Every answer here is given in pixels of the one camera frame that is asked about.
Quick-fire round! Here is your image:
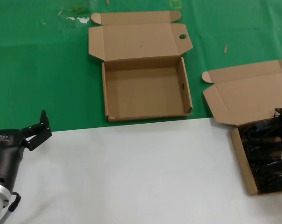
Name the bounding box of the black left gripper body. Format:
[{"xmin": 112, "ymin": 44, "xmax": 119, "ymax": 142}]
[{"xmin": 0, "ymin": 128, "xmax": 28, "ymax": 190}]

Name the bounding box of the cardboard box with round hole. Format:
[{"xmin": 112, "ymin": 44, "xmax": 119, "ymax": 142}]
[{"xmin": 88, "ymin": 11, "xmax": 194, "ymax": 124}]

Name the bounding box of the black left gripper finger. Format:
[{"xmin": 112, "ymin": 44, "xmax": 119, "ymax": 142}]
[{"xmin": 21, "ymin": 109, "xmax": 53, "ymax": 152}]

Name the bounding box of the pile of black cable parts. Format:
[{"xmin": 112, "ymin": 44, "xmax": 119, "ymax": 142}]
[{"xmin": 238, "ymin": 116, "xmax": 282, "ymax": 195}]

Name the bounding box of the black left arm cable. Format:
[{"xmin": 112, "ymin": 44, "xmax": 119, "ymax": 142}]
[{"xmin": 0, "ymin": 191, "xmax": 22, "ymax": 224}]

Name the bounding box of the green table mat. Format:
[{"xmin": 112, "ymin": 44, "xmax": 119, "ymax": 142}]
[{"xmin": 0, "ymin": 0, "xmax": 282, "ymax": 133}]

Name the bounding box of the cardboard box holding black parts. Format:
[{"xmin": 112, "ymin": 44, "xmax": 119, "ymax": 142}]
[{"xmin": 201, "ymin": 59, "xmax": 282, "ymax": 196}]

